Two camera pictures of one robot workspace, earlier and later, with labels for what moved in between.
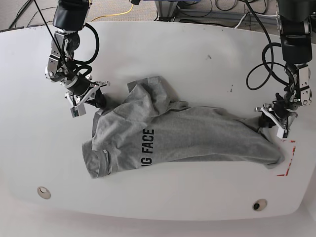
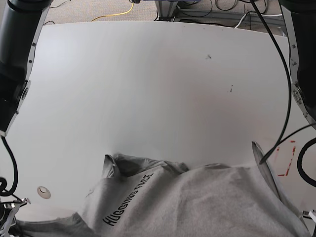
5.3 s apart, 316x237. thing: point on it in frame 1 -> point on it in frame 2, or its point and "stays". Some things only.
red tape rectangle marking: [291, 159] stays
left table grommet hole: [44, 192] stays
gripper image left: [79, 91] -> [8, 212]
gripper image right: [278, 111] -> [310, 214]
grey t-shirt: [153, 126] -> [135, 197]
